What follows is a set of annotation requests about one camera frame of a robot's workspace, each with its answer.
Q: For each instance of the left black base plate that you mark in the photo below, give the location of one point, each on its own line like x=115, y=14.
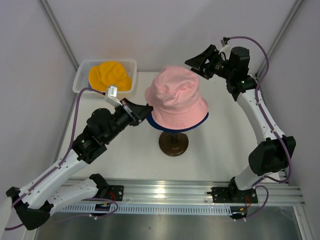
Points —
x=113, y=192

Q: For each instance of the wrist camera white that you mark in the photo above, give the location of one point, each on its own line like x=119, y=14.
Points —
x=226, y=47
x=111, y=96

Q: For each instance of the aluminium mounting rail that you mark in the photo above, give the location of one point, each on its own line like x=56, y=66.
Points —
x=184, y=192

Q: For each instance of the pink bucket hat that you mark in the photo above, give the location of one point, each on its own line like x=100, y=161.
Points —
x=176, y=99

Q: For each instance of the yellow bucket hat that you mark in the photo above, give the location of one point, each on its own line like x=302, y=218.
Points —
x=109, y=73

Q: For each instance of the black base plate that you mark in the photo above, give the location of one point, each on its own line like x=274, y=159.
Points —
x=113, y=192
x=232, y=195

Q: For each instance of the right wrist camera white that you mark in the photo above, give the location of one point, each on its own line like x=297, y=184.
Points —
x=226, y=47

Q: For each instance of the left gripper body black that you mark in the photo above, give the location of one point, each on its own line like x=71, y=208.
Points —
x=123, y=119

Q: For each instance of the white slotted cable duct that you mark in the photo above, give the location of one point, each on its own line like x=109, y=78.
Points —
x=151, y=209

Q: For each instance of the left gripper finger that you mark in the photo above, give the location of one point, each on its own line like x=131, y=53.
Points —
x=132, y=105
x=143, y=112

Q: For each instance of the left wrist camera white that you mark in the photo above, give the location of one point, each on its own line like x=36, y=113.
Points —
x=111, y=96

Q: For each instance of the white perforated plastic basket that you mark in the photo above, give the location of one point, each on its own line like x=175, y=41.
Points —
x=81, y=79

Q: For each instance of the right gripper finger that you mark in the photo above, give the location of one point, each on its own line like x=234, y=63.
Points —
x=205, y=73
x=199, y=60

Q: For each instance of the blue bucket hat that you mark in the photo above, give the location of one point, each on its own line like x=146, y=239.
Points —
x=156, y=126

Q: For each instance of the right aluminium frame post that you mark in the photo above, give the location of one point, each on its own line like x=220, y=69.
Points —
x=285, y=27

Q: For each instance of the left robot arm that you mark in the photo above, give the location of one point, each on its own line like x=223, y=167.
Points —
x=36, y=202

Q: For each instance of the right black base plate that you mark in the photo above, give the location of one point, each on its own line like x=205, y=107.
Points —
x=232, y=195

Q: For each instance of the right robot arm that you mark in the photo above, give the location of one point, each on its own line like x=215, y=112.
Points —
x=274, y=149

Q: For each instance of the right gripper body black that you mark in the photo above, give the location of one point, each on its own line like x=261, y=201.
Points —
x=216, y=65

